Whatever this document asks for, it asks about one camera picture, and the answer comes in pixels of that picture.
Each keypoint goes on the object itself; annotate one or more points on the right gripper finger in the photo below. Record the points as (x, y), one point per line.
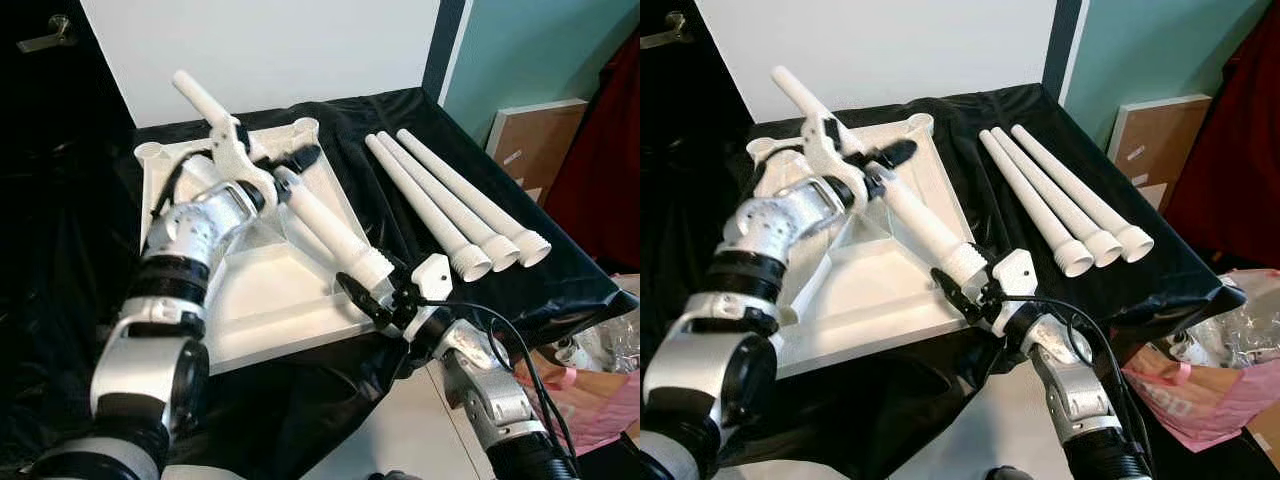
(987, 284)
(399, 279)
(362, 298)
(955, 295)

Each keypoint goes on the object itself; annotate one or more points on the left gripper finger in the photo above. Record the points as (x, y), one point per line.
(895, 154)
(303, 158)

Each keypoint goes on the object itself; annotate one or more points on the white plastic table leg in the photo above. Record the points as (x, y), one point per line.
(330, 225)
(453, 205)
(425, 205)
(1032, 200)
(1061, 200)
(484, 205)
(1093, 200)
(930, 225)

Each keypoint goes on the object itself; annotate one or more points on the white plastic children table top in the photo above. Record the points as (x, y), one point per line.
(870, 300)
(270, 300)

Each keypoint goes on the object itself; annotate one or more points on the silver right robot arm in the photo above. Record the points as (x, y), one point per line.
(490, 400)
(1080, 400)

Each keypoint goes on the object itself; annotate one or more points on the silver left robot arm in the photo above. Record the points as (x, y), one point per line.
(150, 380)
(710, 380)

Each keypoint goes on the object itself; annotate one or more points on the black plastic table cover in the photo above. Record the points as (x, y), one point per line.
(570, 290)
(1180, 290)

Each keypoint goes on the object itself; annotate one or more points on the brown cardboard panel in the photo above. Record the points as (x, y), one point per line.
(1160, 145)
(535, 150)

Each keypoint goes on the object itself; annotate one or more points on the clear plastic packaging bundle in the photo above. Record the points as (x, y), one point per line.
(600, 340)
(1240, 320)

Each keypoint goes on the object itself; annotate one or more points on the pink shopping bag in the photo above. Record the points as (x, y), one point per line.
(1200, 400)
(600, 400)

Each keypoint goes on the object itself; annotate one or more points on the dark red curtain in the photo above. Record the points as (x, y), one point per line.
(1235, 140)
(600, 170)

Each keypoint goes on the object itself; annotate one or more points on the brown cardboard box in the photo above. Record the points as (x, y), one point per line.
(1262, 435)

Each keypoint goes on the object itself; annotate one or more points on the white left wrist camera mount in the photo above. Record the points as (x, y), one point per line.
(830, 160)
(240, 165)

